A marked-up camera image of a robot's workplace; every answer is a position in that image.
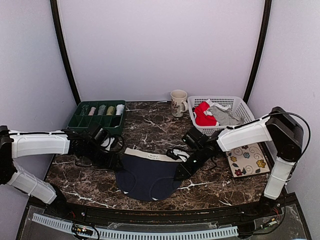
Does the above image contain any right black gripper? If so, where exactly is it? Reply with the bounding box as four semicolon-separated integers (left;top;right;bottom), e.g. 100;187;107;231
173;147;208;181

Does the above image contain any navy underwear cream waistband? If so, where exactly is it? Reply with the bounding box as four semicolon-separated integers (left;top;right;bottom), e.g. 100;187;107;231
115;148;182;202

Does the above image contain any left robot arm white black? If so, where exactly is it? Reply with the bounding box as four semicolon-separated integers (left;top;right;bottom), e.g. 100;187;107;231
0;124;123;218

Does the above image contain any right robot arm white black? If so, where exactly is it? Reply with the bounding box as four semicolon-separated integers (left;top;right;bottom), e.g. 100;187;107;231
174;106;309;217

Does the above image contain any red underwear in basket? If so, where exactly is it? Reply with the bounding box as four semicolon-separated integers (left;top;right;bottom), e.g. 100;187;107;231
194;101;218;127

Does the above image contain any grey underwear in basket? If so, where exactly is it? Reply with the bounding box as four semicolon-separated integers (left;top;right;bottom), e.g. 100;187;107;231
205;99;245;126

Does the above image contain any olive rolled cloth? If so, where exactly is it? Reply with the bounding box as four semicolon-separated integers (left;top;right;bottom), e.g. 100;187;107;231
106;106;115;116

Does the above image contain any green divided organizer tray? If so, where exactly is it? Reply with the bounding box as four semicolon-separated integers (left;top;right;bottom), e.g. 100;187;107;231
67;100;126;135

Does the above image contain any grey-green rolled cloth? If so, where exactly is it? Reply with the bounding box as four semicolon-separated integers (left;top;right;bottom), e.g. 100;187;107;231
97;104;107;116

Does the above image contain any white rolled cloth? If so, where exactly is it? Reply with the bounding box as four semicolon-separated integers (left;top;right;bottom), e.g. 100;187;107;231
115;104;125;116

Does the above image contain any pink rolled cloth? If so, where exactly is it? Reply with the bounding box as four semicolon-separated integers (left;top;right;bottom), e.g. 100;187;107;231
88;107;97;116

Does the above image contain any patterned dark rolled cloth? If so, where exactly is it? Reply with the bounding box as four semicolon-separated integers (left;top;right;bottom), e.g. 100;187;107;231
79;104;89;116

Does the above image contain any white plastic basket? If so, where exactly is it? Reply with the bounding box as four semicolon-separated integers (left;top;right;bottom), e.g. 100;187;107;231
184;95;255;136

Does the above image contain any cream floral mug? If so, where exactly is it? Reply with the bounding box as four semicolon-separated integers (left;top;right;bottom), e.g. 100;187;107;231
170;89;188;118

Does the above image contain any floral square coaster tile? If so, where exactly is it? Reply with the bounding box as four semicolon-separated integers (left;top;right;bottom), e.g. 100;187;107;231
225;143;271;178

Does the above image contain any small green circuit board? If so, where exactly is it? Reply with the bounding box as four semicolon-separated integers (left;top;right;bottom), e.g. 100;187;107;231
71;225;94;237

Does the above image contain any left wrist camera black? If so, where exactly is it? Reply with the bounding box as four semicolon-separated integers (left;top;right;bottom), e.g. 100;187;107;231
101;135;125;152

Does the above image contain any black front rail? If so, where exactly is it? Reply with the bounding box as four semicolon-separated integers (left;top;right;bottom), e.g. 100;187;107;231
29;192;298;226

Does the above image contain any white slotted cable duct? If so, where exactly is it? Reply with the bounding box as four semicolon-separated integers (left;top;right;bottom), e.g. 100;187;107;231
31;213;239;240

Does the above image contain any left black frame post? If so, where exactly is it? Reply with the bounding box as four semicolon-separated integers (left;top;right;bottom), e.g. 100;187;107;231
50;0;81;105

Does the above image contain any black frame post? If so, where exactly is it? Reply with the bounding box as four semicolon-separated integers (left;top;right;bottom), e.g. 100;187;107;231
50;0;81;105
242;0;272;104

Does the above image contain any right black frame post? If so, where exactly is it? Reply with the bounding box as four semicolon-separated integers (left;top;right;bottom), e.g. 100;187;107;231
242;0;272;104

